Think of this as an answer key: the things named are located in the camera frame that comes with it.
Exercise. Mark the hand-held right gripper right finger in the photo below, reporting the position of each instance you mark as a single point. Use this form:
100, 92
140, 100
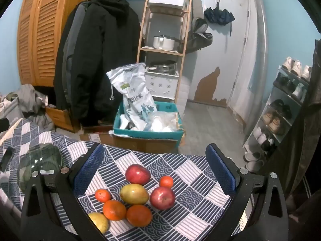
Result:
220, 168

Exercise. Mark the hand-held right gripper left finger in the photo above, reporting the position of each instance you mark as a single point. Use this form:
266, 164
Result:
89, 165

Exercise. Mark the small tangerine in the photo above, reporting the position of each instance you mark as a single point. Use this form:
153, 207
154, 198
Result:
102, 195
166, 182

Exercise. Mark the red apple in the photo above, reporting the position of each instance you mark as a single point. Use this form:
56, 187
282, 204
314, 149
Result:
138, 174
162, 197

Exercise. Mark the large orange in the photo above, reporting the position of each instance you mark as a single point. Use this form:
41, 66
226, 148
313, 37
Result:
114, 209
139, 215

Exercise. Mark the dark glass bowl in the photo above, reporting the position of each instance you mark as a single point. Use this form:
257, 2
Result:
37, 160

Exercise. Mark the yellow-green apple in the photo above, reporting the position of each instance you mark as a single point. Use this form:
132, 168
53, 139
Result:
134, 193

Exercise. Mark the yellow pear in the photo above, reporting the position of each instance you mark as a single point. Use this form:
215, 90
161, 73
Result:
99, 222

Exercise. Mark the flat cardboard box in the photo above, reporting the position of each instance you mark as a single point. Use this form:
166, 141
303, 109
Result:
92, 136

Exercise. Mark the white paper label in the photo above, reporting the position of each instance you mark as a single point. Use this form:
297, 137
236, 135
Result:
47, 172

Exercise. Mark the blue white patterned tablecloth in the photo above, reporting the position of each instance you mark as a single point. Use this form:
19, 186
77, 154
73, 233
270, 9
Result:
190, 205

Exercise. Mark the cardboard boxes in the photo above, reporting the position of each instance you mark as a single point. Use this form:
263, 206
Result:
60, 116

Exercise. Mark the large cardboard box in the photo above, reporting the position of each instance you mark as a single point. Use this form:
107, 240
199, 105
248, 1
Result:
143, 144

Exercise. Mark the teal plastic crate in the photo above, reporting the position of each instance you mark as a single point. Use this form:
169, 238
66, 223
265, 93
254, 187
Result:
148, 133

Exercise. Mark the shoe rack with shoes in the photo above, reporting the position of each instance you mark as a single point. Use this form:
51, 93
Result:
274, 124

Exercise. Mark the clear plastic bag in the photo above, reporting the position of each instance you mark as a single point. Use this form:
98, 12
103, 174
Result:
163, 121

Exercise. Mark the black phone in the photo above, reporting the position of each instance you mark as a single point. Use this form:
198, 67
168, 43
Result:
6, 158

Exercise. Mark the white rice bag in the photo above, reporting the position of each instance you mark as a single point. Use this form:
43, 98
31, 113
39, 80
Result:
133, 93

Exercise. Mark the pale shoe rack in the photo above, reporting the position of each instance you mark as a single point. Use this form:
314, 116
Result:
275, 100

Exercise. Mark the grey clothing pile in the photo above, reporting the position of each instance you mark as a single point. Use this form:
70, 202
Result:
30, 100

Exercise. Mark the grey fabric bag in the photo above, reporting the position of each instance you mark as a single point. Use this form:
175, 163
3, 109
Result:
10, 109

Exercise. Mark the white patterned cabinet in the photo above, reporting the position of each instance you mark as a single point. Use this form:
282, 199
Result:
160, 84

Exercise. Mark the black hanging coat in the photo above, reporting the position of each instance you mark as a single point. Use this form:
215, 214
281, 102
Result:
100, 55

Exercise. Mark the white door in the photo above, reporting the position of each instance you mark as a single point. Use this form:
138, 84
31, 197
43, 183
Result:
230, 55

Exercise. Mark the steel steamer pot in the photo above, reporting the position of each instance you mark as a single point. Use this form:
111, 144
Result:
163, 66

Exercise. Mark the silver pipe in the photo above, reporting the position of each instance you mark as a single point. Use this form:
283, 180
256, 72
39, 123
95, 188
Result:
260, 55

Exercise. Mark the grey hanging bag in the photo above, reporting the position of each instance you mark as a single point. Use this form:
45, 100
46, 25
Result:
200, 35

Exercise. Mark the wooden louvered wardrobe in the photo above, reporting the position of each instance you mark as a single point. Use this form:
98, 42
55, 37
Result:
40, 35

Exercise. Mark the wooden shelf rack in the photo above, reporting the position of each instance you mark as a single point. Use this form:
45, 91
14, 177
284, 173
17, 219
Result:
143, 30

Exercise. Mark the dark folded umbrella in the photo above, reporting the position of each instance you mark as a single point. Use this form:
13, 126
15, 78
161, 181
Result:
218, 15

